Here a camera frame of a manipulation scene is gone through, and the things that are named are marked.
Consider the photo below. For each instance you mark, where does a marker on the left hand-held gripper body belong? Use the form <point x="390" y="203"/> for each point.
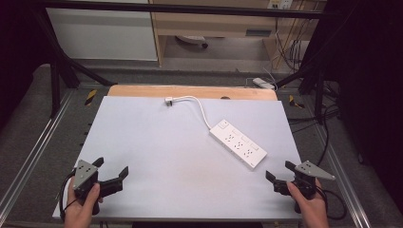
<point x="85" y="174"/>

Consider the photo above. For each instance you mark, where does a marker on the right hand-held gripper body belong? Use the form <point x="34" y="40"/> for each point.
<point x="306" y="177"/>

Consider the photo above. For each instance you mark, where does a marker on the person's right hand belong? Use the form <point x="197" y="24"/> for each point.
<point x="312" y="210"/>

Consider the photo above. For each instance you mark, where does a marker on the person's left hand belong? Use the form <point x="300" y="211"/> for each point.
<point x="80" y="212"/>

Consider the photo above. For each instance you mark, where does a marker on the yellow black floor tape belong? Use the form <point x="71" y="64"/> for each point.
<point x="90" y="97"/>
<point x="295" y="102"/>

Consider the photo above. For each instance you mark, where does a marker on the white table board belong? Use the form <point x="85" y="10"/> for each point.
<point x="177" y="164"/>

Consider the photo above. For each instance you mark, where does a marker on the white power plug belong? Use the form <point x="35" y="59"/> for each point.
<point x="168" y="101"/>

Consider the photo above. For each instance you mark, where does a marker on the black curtain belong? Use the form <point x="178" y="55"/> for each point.
<point x="15" y="47"/>
<point x="367" y="88"/>

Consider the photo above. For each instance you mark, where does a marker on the wooden table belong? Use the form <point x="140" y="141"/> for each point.
<point x="190" y="91"/>

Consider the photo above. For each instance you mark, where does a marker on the white cabinet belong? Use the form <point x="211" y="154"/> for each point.
<point x="101" y="34"/>

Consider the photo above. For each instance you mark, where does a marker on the white device under desk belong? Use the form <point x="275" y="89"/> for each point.
<point x="191" y="39"/>

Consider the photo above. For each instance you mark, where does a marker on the wooden desk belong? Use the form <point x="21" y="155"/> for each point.
<point x="215" y="23"/>

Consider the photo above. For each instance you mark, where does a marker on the aluminium floor rail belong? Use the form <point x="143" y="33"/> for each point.
<point x="34" y="148"/>
<point x="343" y="177"/>

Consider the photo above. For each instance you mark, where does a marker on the black metal frame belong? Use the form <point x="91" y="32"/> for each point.
<point x="63" y="66"/>

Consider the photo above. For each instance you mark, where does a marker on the white wall socket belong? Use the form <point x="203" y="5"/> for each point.
<point x="280" y="3"/>

